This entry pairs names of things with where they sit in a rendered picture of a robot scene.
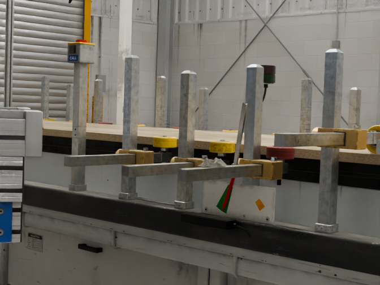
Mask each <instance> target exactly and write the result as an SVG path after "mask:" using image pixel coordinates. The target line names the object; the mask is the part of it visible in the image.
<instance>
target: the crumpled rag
mask: <svg viewBox="0 0 380 285"><path fill-rule="evenodd" d="M198 166H201V167H205V166H207V167H209V166H210V167H222V166H224V167H225V166H227V165H226V164H225V163H224V162H223V161H222V160H221V159H218V158H215V159H214V160H212V161H211V160H209V159H208V158H205V160H204V161H203V163H202V164H200V165H198Z"/></svg>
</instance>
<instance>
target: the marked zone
mask: <svg viewBox="0 0 380 285"><path fill-rule="evenodd" d="M228 187H229V185H228V186H227V188H226V189H225V191H224V193H223V195H222V197H221V199H220V200H219V202H218V204H217V206H216V207H217V208H218V209H220V210H221V211H223V212H224V213H227V209H228V205H229V202H230V197H231V193H232V189H233V187H232V189H231V192H230V195H229V198H228V201H227V204H226V206H225V208H224V209H223V210H222V208H223V202H224V199H225V197H226V193H227V190H228Z"/></svg>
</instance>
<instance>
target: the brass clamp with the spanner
mask: <svg viewBox="0 0 380 285"><path fill-rule="evenodd" d="M238 163H239V164H240V165H247V164H258V165H262V175H261V176H248V177H246V178H256V179H266V180H280V179H282V176H283V162H282V161H278V162H272V161H270V160H264V159H255V160H252V159H243V158H239V161H238Z"/></svg>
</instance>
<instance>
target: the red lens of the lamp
mask: <svg viewBox="0 0 380 285"><path fill-rule="evenodd" d="M262 67H263V68H264V73H265V74H276V66H262Z"/></svg>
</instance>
